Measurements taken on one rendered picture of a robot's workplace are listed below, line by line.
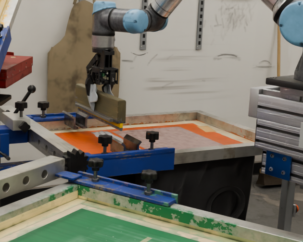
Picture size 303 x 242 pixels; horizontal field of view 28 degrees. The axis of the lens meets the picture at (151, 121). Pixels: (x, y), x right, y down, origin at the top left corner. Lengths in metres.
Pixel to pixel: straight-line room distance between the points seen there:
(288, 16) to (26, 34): 2.67
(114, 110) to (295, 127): 0.57
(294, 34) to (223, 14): 3.15
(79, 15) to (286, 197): 2.18
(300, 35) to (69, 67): 2.68
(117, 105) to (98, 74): 0.16
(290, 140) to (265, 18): 3.26
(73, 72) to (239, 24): 1.45
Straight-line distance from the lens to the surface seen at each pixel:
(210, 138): 2.29
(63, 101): 4.12
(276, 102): 1.81
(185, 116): 2.56
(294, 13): 1.60
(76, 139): 2.16
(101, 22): 1.98
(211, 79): 4.75
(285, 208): 2.49
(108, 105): 1.96
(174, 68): 4.55
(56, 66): 4.08
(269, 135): 1.84
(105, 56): 1.97
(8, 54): 3.45
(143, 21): 1.93
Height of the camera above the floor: 1.49
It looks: 12 degrees down
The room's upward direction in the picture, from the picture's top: 3 degrees clockwise
